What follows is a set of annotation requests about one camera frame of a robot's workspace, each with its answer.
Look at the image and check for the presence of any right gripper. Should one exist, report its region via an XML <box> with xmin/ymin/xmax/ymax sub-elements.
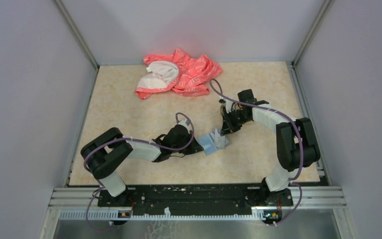
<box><xmin>220</xmin><ymin>109</ymin><xmax>250</xmax><ymax>136</ymax></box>

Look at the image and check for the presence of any grey credit card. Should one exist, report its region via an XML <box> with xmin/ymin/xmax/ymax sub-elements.
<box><xmin>210</xmin><ymin>129</ymin><xmax>227</xmax><ymax>149</ymax></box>

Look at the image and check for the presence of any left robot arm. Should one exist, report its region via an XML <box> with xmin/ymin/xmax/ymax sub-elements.
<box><xmin>80</xmin><ymin>122</ymin><xmax>203</xmax><ymax>206</ymax></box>

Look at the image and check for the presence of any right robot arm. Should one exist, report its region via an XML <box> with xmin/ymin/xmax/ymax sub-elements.
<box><xmin>219</xmin><ymin>89</ymin><xmax>320</xmax><ymax>205</ymax></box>

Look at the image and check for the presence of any pink patterned cloth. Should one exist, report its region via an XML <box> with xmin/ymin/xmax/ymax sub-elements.
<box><xmin>135</xmin><ymin>48</ymin><xmax>223</xmax><ymax>100</ymax></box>

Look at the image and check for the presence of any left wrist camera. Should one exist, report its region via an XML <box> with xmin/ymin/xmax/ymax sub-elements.
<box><xmin>178</xmin><ymin>119</ymin><xmax>192</xmax><ymax>132</ymax></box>

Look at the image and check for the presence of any aluminium frame rail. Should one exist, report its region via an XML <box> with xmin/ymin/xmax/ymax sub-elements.
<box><xmin>49</xmin><ymin>184</ymin><xmax>347</xmax><ymax>221</ymax></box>

